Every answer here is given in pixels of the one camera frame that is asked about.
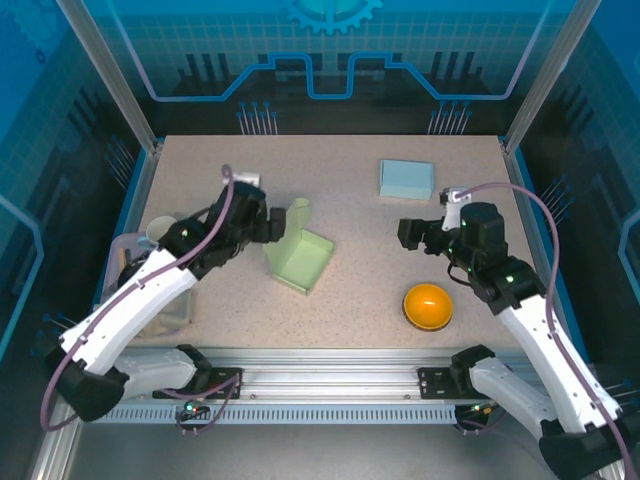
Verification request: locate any light green paper box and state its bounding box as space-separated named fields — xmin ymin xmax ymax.
xmin=261 ymin=197 xmax=335 ymax=297

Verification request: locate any light blue paper box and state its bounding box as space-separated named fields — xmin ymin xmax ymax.
xmin=377 ymin=158 xmax=435 ymax=201

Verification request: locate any orange dome bowl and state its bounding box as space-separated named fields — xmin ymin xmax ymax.
xmin=402 ymin=282 xmax=455 ymax=332

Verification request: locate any pale blue mug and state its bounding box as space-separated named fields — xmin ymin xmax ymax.
xmin=138 ymin=214 xmax=179 ymax=251

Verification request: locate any black round dish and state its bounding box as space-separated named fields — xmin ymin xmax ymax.
xmin=118 ymin=252 xmax=151 ymax=284

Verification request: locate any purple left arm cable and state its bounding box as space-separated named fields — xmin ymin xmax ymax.
xmin=39 ymin=163 xmax=246 ymax=439

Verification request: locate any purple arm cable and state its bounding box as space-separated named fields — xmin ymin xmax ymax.
xmin=39 ymin=163 xmax=246 ymax=439
xmin=452 ymin=182 xmax=634 ymax=480

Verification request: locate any aluminium table side rail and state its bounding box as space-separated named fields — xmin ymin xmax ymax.
xmin=502 ymin=142 xmax=574 ymax=362
xmin=82 ymin=144 xmax=164 ymax=364

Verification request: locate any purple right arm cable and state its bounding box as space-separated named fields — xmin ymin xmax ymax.
xmin=452 ymin=182 xmax=634 ymax=480

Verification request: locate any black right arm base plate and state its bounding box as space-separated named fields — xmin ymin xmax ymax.
xmin=417 ymin=365 xmax=476 ymax=401

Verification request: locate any aluminium front rail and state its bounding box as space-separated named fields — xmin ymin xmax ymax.
xmin=64 ymin=347 xmax=601 ymax=401

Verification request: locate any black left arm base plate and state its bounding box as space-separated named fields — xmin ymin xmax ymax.
xmin=152 ymin=365 xmax=244 ymax=401

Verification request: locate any aluminium frame post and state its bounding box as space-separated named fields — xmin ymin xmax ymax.
xmin=54 ymin=0 xmax=164 ymax=154
xmin=502 ymin=0 xmax=604 ymax=154

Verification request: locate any slotted grey cable duct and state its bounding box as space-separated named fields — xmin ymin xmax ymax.
xmin=78 ymin=403 xmax=464 ymax=425

